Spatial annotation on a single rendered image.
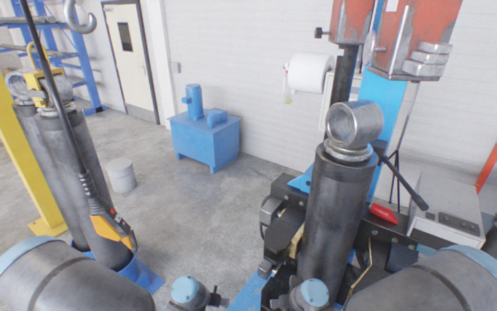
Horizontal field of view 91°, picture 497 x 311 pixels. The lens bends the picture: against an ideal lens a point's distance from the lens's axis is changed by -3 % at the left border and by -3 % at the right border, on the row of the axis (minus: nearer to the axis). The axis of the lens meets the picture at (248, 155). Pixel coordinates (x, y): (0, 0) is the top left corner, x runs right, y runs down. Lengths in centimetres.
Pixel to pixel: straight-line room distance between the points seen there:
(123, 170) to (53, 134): 182
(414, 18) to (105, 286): 72
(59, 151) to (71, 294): 116
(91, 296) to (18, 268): 13
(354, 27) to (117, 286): 95
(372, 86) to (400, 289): 95
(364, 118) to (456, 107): 212
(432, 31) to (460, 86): 225
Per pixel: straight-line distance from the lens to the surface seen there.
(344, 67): 121
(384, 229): 131
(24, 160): 290
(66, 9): 106
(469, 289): 52
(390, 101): 128
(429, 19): 65
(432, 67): 61
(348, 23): 99
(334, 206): 96
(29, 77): 151
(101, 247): 194
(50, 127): 152
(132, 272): 218
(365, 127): 86
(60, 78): 154
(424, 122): 297
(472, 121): 298
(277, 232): 125
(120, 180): 333
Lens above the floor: 190
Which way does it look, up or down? 29 degrees down
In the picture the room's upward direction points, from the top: straight up
